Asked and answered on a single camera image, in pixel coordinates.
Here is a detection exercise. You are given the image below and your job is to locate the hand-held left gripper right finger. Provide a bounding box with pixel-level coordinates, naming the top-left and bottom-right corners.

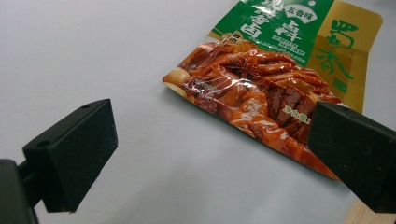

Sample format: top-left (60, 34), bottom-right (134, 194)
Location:
top-left (307, 100), bottom-right (396, 215)

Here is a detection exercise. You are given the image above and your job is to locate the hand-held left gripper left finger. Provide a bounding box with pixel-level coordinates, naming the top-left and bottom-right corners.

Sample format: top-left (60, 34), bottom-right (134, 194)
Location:
top-left (17, 98), bottom-right (120, 214)

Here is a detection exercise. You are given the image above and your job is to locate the green and gold seasoning packet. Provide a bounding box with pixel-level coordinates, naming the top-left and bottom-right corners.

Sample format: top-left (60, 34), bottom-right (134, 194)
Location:
top-left (162, 0), bottom-right (384, 182)

